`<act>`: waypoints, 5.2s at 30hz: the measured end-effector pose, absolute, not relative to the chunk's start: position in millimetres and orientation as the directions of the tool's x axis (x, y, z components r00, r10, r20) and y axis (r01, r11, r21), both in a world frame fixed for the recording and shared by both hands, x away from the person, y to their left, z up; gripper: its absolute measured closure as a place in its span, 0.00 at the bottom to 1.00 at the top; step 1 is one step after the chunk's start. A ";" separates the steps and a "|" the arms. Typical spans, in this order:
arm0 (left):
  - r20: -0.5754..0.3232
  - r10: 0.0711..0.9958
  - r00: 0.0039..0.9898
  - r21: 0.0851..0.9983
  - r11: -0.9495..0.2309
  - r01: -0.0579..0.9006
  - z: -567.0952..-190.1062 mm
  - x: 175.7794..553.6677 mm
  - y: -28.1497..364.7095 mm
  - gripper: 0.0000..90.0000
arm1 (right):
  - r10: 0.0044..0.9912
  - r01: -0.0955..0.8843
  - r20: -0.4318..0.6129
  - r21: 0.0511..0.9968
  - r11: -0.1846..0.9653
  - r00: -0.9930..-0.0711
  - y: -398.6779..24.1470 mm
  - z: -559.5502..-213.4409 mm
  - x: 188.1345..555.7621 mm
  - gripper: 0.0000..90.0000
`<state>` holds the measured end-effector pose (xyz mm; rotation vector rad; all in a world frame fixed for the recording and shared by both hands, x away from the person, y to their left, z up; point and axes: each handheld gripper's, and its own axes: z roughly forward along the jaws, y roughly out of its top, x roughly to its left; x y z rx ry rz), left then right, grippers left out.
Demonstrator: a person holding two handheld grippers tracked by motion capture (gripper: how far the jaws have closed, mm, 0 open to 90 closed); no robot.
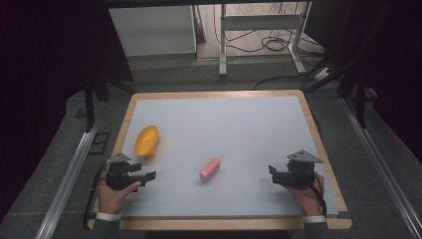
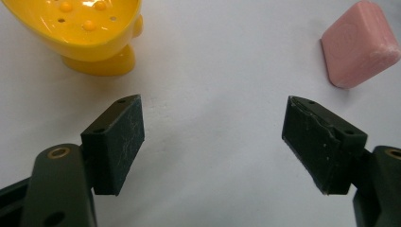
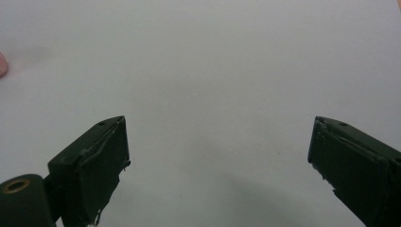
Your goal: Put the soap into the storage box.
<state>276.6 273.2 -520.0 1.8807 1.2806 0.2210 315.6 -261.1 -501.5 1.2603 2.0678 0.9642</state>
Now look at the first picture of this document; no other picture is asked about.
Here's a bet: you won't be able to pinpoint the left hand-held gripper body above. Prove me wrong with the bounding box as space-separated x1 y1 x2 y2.
105 152 140 192

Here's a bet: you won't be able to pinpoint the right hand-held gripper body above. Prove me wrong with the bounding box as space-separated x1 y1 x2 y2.
279 149 323 190

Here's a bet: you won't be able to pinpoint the person's left hand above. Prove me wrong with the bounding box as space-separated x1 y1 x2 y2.
97 170 142 215

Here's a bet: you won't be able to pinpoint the person's right hand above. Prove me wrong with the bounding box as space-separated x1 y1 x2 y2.
286 171 326 218

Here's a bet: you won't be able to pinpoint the yellow bowl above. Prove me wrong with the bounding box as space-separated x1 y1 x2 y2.
133 124 161 159

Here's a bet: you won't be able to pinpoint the white table mat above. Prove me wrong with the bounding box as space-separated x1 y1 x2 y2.
119 95 340 219

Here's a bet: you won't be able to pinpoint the pink soap bar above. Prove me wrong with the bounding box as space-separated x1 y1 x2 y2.
198 156 222 183

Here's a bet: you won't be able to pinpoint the white power strip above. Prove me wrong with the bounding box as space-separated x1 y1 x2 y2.
313 67 333 83

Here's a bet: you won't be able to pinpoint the black tripod stand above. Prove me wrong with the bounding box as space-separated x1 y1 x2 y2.
303 3 396 130

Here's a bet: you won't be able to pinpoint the dark curtain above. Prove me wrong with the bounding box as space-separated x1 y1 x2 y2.
305 0 422 163
0 0 134 223

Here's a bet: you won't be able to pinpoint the white cabinet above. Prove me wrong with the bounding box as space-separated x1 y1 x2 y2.
108 4 198 58

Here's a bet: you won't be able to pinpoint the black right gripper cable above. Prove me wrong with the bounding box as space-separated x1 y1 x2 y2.
308 172 328 217

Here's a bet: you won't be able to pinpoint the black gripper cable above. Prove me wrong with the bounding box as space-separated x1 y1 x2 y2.
83 161 111 231
308 172 328 217

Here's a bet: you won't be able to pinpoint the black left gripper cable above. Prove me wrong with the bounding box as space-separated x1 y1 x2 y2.
83 161 111 231

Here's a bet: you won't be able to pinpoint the aluminium rail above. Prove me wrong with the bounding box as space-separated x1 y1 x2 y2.
340 97 422 239
34 119 102 239

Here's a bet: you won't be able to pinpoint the black floor cables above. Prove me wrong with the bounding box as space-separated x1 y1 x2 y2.
212 2 327 92

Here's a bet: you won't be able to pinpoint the white metal desk frame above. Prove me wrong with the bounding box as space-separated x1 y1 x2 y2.
218 2 313 78

